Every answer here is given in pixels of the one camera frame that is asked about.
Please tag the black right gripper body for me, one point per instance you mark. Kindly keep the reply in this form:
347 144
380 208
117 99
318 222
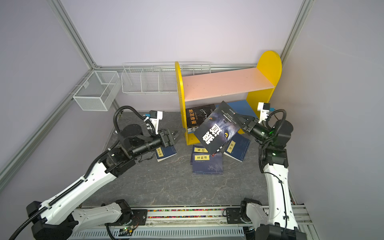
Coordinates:
251 125

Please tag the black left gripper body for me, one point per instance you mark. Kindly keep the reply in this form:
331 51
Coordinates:
167 143

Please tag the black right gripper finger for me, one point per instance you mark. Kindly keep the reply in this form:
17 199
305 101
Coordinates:
244 116
238 123

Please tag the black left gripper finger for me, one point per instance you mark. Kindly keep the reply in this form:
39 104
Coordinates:
175 139
175 134

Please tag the white booklet black text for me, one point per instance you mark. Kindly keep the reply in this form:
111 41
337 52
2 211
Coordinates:
192 130

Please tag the dark eye cover book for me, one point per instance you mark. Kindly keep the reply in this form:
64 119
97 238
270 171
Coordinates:
218 128

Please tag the black book orange title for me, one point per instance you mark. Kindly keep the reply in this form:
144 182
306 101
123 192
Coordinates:
197 115

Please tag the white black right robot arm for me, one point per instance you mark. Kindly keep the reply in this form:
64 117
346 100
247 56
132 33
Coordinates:
272 135

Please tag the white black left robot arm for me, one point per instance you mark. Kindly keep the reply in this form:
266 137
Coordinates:
59 217

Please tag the blue book under stack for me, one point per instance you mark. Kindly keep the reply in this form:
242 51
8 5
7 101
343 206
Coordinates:
199 149

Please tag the blue book front stack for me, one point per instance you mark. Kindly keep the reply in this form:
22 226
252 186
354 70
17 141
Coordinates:
205 164

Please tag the blue book under eye book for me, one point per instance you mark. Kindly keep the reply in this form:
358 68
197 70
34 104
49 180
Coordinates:
163 153

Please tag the blue book right side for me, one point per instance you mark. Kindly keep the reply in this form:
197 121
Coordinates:
237 147

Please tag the yellow pink blue bookshelf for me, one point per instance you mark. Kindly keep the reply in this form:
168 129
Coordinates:
259 83

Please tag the white mesh box basket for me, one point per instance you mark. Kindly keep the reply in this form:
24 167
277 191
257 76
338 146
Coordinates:
98 91

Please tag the white wire rack basket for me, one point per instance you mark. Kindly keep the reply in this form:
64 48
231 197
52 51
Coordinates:
149 77

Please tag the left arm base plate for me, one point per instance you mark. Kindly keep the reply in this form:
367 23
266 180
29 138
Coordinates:
135 217

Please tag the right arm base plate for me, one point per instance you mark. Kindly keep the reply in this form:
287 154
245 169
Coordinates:
236 216

